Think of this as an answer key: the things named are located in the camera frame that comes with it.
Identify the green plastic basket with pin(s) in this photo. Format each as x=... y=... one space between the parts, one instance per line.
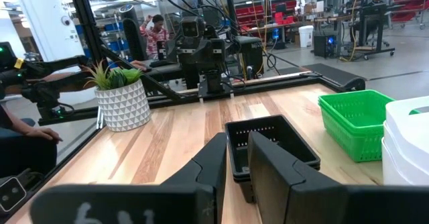
x=320 y=105
x=355 y=113
x=352 y=143

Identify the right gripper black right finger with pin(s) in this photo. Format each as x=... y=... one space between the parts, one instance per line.
x=285 y=190

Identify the white plastic basket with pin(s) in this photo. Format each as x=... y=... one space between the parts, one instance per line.
x=402 y=170
x=390 y=133
x=399 y=116

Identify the blue bottle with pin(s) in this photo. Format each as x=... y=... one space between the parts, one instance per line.
x=275 y=33

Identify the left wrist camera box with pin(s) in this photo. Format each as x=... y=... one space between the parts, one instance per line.
x=191 y=27

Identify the black stereo camera box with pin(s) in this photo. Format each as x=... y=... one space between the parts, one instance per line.
x=11 y=194

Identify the white trash bin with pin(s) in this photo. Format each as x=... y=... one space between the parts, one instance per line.
x=306 y=36

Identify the succulent plant in white pot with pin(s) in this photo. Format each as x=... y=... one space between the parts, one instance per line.
x=124 y=106

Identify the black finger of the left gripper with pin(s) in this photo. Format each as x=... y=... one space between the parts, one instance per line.
x=174 y=51
x=212 y=59

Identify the blue storage bins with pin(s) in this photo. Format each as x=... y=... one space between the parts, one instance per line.
x=115 y=44

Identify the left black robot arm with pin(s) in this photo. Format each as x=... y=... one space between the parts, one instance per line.
x=214 y=83

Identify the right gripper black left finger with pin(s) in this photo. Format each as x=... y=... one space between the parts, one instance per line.
x=201 y=190

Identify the white dome camera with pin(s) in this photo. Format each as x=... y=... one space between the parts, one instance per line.
x=65 y=20

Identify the black computer tower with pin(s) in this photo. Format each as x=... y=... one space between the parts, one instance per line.
x=324 y=46

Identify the red bin shelf cart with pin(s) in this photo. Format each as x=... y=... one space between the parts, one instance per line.
x=409 y=2

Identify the black keyboard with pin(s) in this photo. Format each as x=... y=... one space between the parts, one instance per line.
x=161 y=63

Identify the red storage bin rack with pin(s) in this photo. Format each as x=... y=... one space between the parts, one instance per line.
x=258 y=12

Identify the black plastic basket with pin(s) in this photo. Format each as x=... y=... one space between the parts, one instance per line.
x=239 y=178
x=291 y=143

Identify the person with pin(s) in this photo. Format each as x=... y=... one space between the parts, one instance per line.
x=40 y=135
x=154 y=38

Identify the dark grey desk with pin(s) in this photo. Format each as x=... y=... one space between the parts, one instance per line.
x=164 y=72

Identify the black computer case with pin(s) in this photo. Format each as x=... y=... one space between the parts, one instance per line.
x=249 y=56

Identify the black mobile workstation cart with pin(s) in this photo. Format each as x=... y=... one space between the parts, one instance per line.
x=372 y=16

